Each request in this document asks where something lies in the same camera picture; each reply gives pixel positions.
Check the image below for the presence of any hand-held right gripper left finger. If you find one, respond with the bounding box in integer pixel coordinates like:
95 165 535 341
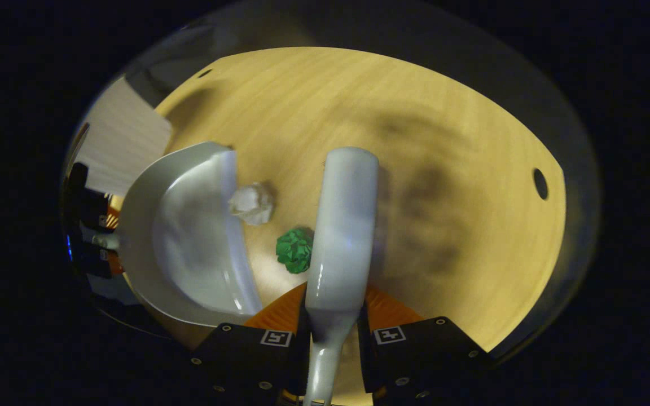
190 282 310 395

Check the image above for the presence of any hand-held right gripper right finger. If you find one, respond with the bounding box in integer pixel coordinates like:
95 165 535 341
357 285 495 395

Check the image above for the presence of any white garbage bin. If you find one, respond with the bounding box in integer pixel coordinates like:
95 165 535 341
80 76 173 198

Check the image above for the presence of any white dustpan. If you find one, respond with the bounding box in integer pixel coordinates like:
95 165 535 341
93 141 263 328

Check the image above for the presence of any green paper ball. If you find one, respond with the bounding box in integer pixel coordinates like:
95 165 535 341
275 227 314 275

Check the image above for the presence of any small white broom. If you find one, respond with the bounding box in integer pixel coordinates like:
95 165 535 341
302 147 380 406

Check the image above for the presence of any white paper ball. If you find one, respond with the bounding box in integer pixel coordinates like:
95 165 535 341
228 182 276 226

